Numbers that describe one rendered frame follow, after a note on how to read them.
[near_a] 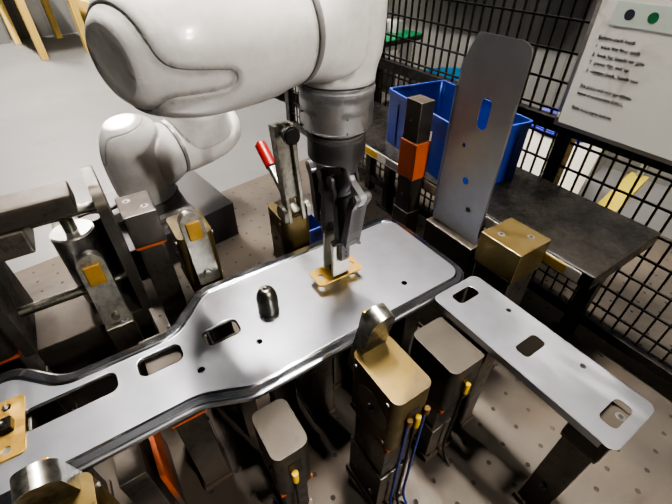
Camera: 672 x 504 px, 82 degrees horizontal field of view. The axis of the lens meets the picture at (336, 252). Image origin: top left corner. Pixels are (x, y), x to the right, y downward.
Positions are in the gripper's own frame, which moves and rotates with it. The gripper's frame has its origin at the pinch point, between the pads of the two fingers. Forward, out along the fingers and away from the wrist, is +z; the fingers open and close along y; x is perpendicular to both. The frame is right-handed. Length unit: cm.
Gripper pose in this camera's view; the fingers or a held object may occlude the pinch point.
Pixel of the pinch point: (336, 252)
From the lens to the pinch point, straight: 61.8
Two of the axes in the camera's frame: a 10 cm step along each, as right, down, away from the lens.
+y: 5.5, 5.4, -6.4
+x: 8.4, -3.5, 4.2
